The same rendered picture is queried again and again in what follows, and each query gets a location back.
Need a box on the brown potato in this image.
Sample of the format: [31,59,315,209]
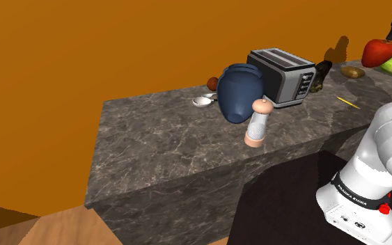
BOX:
[340,65,366,79]

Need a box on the yellow pencil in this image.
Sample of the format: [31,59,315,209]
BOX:
[335,95,362,111]

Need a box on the clear tan pepper mill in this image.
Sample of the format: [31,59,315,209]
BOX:
[244,98,275,149]

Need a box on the silver black toaster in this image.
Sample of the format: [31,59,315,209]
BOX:
[246,47,317,110]

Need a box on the dark lumpy object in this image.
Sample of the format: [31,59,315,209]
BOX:
[308,60,334,94]

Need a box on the brown round fruit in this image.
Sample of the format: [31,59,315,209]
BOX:
[205,76,220,92]

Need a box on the dark blue vase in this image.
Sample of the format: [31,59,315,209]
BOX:
[216,63,265,125]

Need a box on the red apple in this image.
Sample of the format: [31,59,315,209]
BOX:
[361,38,392,69]

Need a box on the white spoon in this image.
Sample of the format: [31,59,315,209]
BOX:
[191,96,214,109]

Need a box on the dark robot stand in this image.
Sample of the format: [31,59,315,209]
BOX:
[227,150,392,245]

